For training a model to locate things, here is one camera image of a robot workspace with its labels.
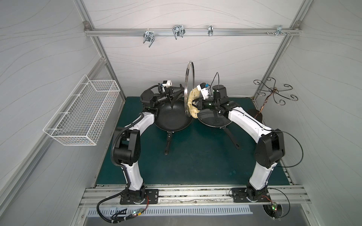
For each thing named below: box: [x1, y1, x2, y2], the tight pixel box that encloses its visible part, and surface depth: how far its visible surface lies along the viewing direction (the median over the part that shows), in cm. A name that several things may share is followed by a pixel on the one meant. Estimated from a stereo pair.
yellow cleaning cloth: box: [187, 86, 202, 119], surface depth 82 cm
